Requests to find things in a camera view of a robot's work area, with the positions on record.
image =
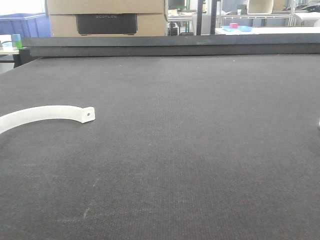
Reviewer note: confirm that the white curved PVC pipe clamp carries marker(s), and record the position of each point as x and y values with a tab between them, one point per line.
47	112

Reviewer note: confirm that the cardboard box with black panel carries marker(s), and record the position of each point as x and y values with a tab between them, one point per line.
108	25

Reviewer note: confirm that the pink cube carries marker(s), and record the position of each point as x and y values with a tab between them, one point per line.
233	25

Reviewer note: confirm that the blue flat tray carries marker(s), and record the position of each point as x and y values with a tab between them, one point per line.
240	28

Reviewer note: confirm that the black vertical posts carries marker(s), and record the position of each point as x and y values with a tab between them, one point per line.
213	18

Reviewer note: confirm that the dark raised table edge board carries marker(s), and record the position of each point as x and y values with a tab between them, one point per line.
174	46

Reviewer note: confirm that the upper cardboard box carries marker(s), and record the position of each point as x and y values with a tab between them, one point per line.
74	7

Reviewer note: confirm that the large blue crate background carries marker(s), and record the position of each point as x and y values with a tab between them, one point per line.
28	25

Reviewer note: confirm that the blue green small cup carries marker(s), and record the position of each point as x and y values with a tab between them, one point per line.
16	41

